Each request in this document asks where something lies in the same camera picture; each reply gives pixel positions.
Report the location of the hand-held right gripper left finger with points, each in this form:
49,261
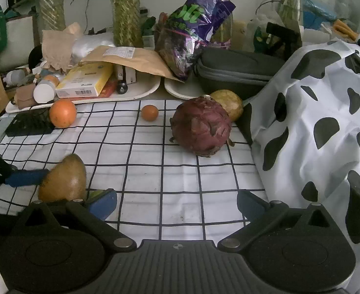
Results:
102,204

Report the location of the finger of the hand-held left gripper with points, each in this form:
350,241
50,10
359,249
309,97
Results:
27,177

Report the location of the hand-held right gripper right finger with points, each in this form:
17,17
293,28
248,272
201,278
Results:
249,203

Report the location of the large orange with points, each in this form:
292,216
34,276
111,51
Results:
63,113

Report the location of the red dragon fruit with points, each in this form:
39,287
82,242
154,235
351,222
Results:
201,127

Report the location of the small reddish orange fruit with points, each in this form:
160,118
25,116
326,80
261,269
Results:
149,112

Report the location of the black remote keypad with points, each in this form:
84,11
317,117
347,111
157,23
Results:
27,125

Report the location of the black checked white tablecloth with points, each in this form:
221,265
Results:
167,174

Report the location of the white round jar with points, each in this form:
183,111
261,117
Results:
44,92

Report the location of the small white bottle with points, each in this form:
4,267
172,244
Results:
14,77

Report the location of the yellow-brown round fruit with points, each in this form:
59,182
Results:
230,102

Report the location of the yellow cardboard box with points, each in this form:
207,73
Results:
85,79

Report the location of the white oblong tray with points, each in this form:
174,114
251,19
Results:
143,90

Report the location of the black round object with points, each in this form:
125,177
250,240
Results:
34,55

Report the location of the cow print blanket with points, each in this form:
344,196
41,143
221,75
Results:
320,104

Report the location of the white oval dish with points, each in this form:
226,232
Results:
181,91

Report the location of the black zip case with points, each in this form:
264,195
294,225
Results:
238,70

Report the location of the white board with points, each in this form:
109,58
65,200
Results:
19,43

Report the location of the crumpled brown paper bag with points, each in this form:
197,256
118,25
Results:
59,46

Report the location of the brown paper envelope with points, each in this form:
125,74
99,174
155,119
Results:
137,59

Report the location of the white plastic bag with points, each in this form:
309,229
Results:
91,43

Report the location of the black stand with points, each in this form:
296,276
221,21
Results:
285,36

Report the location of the glass vase with palm plant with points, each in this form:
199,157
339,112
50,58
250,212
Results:
50,6

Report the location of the purple snack bag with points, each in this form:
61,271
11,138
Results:
195,27

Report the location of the glass vase with bamboo stalks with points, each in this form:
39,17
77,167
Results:
126,15

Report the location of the glass vase with green stems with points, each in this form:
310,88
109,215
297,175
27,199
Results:
291,3

